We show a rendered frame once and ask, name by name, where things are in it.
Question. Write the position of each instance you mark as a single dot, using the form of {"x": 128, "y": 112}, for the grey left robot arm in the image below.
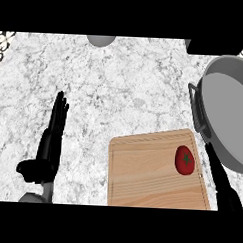
{"x": 40, "y": 195}

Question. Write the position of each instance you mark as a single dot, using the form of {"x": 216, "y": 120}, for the red tomato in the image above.
{"x": 185, "y": 160}

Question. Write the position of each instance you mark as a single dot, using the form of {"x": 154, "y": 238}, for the grey round object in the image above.
{"x": 100, "y": 40}

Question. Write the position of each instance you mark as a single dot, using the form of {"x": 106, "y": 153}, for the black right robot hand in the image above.
{"x": 224, "y": 188}

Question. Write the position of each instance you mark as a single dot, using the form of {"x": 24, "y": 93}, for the black appliance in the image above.
{"x": 215, "y": 47}

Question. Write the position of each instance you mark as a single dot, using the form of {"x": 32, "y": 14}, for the wooden cutting board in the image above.
{"x": 154, "y": 171}

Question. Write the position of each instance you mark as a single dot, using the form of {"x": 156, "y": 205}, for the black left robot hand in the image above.
{"x": 49, "y": 147}

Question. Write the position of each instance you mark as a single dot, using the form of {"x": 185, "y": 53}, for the grey metal pot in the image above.
{"x": 227, "y": 111}

